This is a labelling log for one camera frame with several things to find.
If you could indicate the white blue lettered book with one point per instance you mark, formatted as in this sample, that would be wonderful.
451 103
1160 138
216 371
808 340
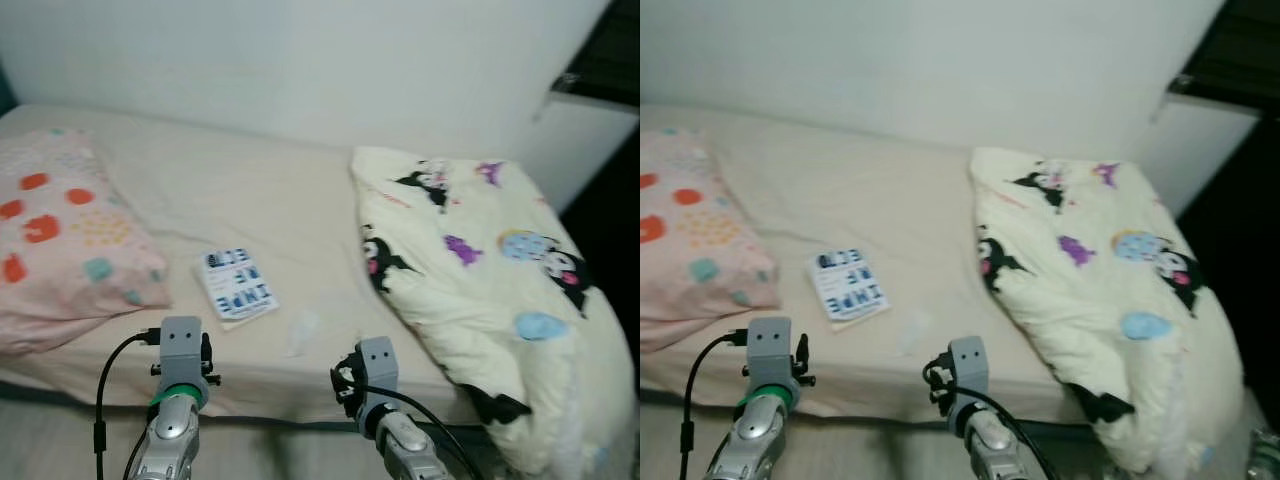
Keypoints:
238 285
848 287

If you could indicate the cream cartoon print duvet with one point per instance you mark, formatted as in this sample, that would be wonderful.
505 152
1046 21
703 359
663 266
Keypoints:
1070 290
450 290

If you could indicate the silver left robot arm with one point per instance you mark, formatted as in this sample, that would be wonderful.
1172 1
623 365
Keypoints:
750 440
172 432

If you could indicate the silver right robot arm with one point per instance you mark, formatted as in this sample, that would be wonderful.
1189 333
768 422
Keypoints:
990 442
405 442

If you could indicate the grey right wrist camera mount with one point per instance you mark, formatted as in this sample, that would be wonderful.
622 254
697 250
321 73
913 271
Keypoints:
968 365
378 365

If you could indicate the pink patterned pillow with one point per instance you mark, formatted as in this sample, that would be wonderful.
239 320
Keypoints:
60 250
690 250

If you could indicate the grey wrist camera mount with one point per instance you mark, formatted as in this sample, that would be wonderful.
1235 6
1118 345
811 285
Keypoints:
968 365
378 365
182 345
768 345

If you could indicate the black cabinet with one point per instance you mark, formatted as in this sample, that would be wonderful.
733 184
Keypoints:
1240 260
615 230

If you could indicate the clear plastic bottle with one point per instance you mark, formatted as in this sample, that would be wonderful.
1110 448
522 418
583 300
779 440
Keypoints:
1268 450

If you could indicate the dark window frame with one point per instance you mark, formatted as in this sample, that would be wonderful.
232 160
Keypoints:
610 60
1240 50

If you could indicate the clear plastic wrapper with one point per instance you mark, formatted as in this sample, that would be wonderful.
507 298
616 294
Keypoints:
915 332
303 332

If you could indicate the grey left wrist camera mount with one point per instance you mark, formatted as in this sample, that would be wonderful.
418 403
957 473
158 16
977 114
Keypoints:
768 345
182 345

